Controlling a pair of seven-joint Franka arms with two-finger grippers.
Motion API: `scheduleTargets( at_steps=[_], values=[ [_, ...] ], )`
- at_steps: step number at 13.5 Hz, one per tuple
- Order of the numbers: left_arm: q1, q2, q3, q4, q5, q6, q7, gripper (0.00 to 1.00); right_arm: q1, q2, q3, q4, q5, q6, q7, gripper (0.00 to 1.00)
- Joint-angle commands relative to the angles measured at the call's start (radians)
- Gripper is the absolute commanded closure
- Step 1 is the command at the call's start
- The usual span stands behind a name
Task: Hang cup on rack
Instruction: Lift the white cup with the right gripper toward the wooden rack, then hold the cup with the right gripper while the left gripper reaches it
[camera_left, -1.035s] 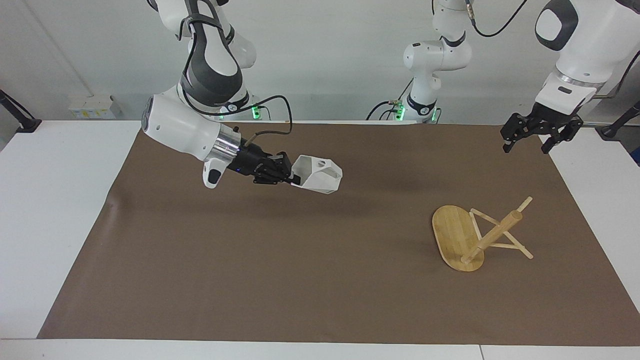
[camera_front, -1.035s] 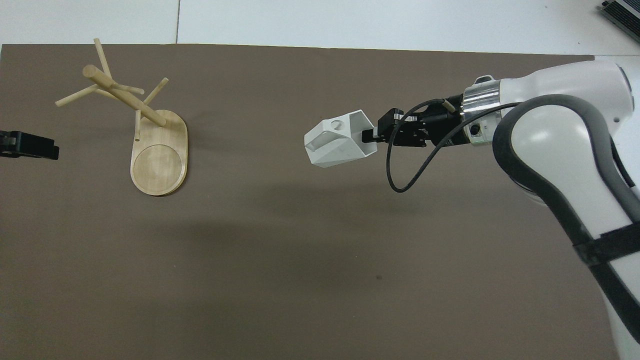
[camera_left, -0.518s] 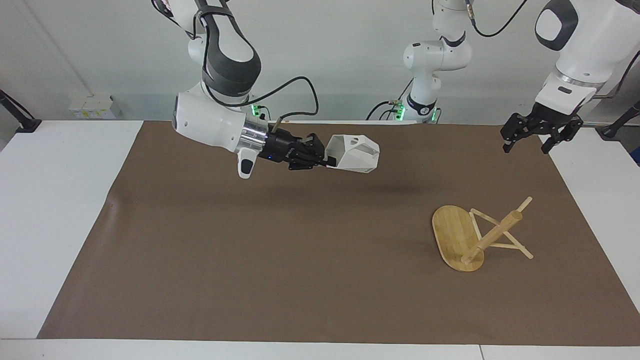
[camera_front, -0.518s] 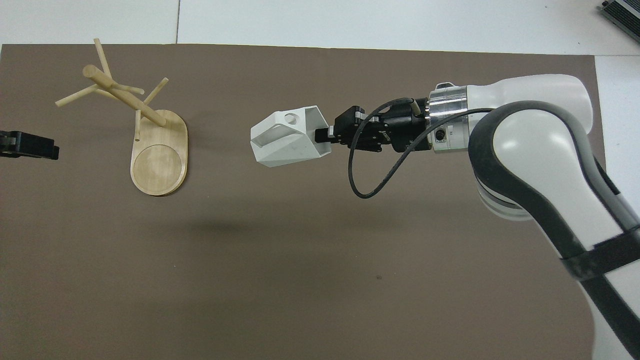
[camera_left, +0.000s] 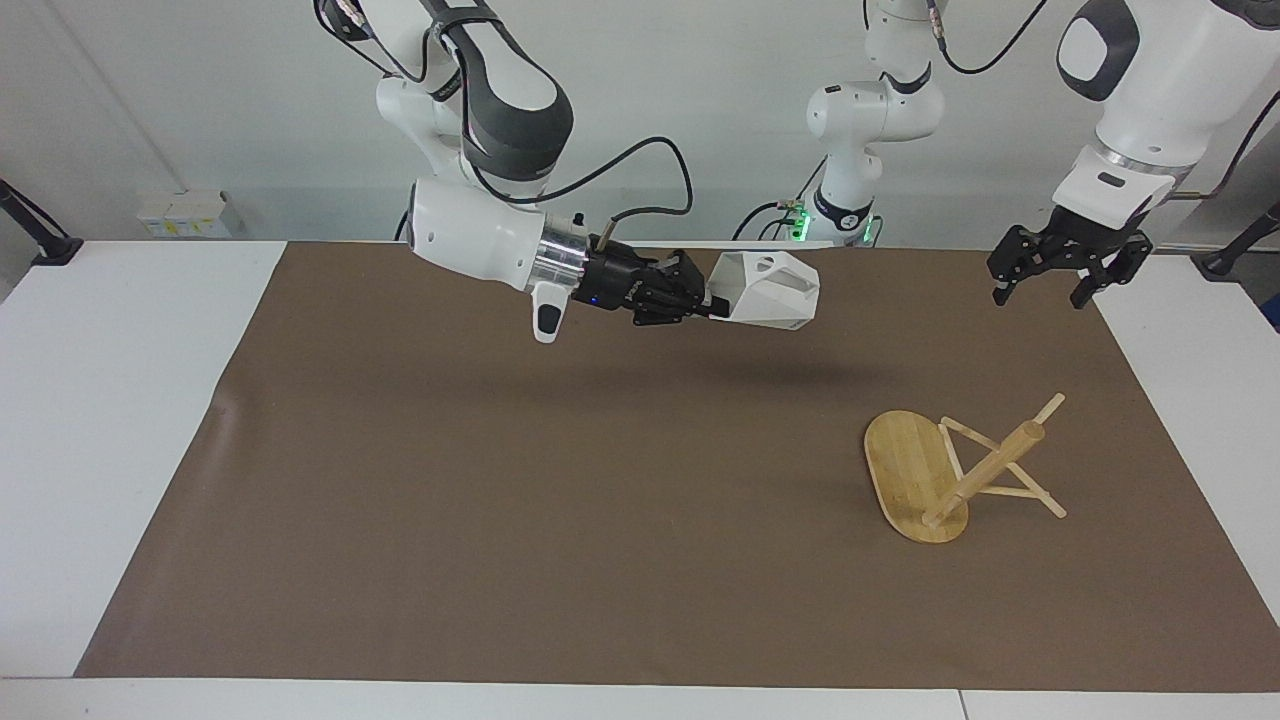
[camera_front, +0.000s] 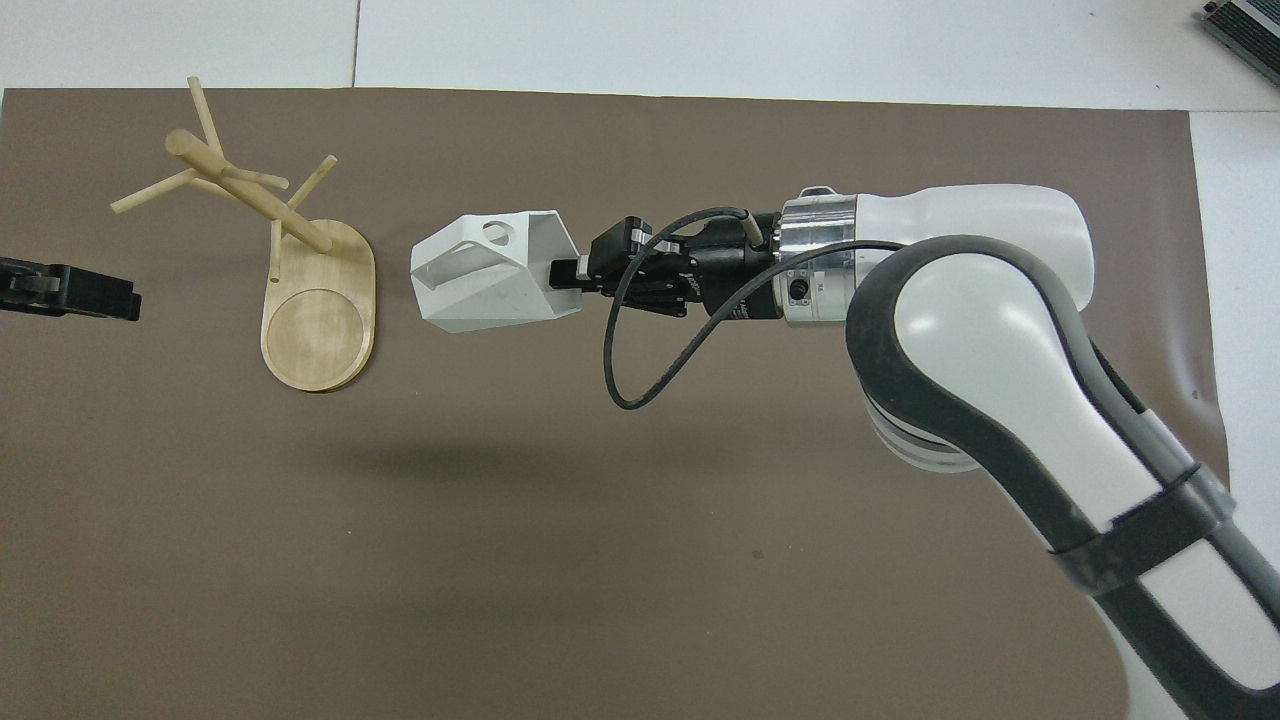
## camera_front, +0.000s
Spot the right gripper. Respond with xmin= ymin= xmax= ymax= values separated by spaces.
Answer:
xmin=549 ymin=211 xmax=787 ymax=324

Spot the white angular cup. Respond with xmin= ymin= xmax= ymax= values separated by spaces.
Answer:
xmin=410 ymin=208 xmax=585 ymax=335

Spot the wooden cup rack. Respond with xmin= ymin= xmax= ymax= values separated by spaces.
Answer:
xmin=110 ymin=76 xmax=378 ymax=393

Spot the grey metal device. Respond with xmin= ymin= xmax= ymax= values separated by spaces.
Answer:
xmin=1199 ymin=0 xmax=1280 ymax=58

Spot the black cable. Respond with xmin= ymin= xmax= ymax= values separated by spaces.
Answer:
xmin=602 ymin=206 xmax=907 ymax=412

